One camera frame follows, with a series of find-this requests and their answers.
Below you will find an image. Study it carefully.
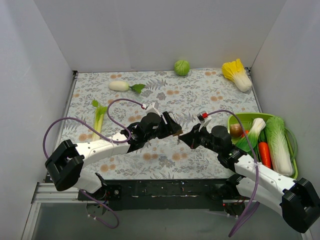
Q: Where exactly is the large brass padlock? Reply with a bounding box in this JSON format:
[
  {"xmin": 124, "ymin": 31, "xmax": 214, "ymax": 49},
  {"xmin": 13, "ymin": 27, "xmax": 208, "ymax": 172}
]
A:
[{"xmin": 168, "ymin": 111, "xmax": 183, "ymax": 137}]

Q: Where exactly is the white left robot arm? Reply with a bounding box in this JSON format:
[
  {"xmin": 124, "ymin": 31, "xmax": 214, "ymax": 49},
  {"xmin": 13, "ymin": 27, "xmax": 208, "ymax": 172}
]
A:
[{"xmin": 45, "ymin": 111, "xmax": 182, "ymax": 200}]

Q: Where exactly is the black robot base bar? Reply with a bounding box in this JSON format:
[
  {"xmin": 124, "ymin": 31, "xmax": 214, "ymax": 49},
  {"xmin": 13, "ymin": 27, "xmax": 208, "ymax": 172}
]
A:
[{"xmin": 77, "ymin": 176, "xmax": 251, "ymax": 212}]

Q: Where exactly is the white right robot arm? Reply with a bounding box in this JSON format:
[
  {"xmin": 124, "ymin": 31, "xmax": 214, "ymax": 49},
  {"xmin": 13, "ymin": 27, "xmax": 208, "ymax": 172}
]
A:
[{"xmin": 178, "ymin": 123, "xmax": 320, "ymax": 233}]

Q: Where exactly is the brown toy onion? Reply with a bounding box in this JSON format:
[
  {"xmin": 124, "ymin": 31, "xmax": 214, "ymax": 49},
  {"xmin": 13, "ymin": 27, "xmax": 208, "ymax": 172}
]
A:
[{"xmin": 229, "ymin": 123, "xmax": 244, "ymax": 139}]

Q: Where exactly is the green plastic basket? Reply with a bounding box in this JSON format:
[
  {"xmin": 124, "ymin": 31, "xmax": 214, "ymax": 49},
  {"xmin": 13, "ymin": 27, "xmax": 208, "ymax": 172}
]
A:
[{"xmin": 227, "ymin": 112, "xmax": 298, "ymax": 179}]

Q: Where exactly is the toy bok choy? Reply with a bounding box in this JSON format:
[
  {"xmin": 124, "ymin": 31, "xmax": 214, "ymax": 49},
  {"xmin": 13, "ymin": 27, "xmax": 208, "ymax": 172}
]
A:
[{"xmin": 235, "ymin": 118, "xmax": 266, "ymax": 153}]

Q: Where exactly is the orange toy carrot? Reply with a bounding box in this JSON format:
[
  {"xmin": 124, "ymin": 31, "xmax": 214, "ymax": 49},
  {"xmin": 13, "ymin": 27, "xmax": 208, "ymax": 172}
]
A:
[{"xmin": 258, "ymin": 142, "xmax": 272, "ymax": 169}]

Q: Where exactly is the white toy radish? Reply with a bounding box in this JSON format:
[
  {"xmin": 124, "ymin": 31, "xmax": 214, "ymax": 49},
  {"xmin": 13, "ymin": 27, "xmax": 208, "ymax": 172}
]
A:
[{"xmin": 108, "ymin": 81, "xmax": 146, "ymax": 94}]

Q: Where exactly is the floral table mat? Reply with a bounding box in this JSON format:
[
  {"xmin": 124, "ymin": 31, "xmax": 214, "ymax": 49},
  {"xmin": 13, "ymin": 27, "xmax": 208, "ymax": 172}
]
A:
[{"xmin": 58, "ymin": 69, "xmax": 259, "ymax": 180}]

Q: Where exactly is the green toy celery stalk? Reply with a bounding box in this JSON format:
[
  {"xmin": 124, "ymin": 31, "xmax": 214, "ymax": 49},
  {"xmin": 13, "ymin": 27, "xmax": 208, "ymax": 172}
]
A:
[{"xmin": 92, "ymin": 99, "xmax": 108, "ymax": 134}]

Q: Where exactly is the green toy napa cabbage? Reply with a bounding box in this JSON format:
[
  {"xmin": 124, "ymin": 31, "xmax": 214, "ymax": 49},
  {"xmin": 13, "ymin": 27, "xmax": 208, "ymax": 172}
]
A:
[{"xmin": 265, "ymin": 116, "xmax": 294, "ymax": 177}]

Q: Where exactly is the yellow toy napa cabbage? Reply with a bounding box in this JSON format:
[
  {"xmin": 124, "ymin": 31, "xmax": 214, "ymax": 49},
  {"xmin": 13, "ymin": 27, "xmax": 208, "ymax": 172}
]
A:
[{"xmin": 221, "ymin": 58, "xmax": 252, "ymax": 92}]

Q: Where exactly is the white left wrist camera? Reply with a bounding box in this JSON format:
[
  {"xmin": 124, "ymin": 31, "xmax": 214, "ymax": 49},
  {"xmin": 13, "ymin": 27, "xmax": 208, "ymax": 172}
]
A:
[{"xmin": 141, "ymin": 101, "xmax": 161, "ymax": 116}]

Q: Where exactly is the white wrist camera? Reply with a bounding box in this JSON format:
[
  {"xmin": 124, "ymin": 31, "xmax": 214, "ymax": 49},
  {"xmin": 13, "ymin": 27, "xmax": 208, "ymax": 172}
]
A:
[
  {"xmin": 197, "ymin": 111, "xmax": 212, "ymax": 131},
  {"xmin": 141, "ymin": 101, "xmax": 161, "ymax": 116}
]

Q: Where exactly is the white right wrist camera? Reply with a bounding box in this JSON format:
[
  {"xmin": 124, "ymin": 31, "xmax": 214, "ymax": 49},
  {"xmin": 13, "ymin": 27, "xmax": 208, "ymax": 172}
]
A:
[{"xmin": 197, "ymin": 111, "xmax": 212, "ymax": 131}]

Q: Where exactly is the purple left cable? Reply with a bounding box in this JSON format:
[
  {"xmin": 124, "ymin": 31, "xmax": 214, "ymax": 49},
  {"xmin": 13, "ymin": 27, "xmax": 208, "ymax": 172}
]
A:
[{"xmin": 42, "ymin": 98, "xmax": 147, "ymax": 229}]

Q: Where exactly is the purple cable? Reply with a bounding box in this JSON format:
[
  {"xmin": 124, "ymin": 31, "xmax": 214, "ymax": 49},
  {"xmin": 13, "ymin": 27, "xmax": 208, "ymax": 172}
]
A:
[
  {"xmin": 42, "ymin": 98, "xmax": 147, "ymax": 229},
  {"xmin": 203, "ymin": 109, "xmax": 261, "ymax": 238}
]

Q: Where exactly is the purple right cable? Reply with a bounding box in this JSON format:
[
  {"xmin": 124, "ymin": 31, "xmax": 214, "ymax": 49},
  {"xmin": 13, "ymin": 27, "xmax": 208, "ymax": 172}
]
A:
[{"xmin": 203, "ymin": 109, "xmax": 261, "ymax": 238}]

